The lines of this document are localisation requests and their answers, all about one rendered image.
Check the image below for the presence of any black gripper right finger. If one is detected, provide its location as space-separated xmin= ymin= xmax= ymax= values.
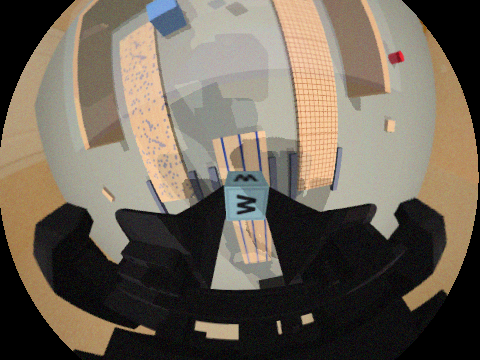
xmin=265 ymin=188 xmax=377 ymax=285

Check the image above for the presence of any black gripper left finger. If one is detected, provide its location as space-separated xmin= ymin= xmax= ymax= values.
xmin=115 ymin=185 xmax=225 ymax=289

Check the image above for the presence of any light blue letter cube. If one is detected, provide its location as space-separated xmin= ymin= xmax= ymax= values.
xmin=224 ymin=171 xmax=269 ymax=220

